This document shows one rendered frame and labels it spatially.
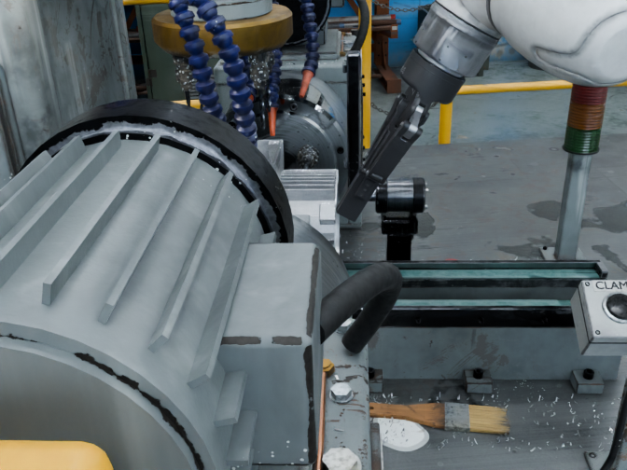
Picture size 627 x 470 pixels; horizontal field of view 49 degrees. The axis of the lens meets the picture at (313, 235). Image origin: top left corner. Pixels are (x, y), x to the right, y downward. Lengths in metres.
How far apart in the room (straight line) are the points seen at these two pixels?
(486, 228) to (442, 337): 0.54
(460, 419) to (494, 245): 0.54
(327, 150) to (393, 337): 0.35
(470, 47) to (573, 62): 0.18
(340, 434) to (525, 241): 1.07
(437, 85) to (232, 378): 0.61
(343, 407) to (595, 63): 0.38
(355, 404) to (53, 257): 0.27
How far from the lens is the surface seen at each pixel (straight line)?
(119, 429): 0.27
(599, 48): 0.68
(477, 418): 1.03
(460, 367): 1.09
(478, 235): 1.51
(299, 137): 1.20
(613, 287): 0.83
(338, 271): 0.77
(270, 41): 0.88
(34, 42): 0.85
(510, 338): 1.07
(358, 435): 0.48
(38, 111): 0.85
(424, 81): 0.86
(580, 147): 1.33
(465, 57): 0.85
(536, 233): 1.54
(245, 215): 0.39
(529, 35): 0.72
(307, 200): 0.97
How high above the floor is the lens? 1.49
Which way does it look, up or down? 27 degrees down
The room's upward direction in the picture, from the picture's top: 2 degrees counter-clockwise
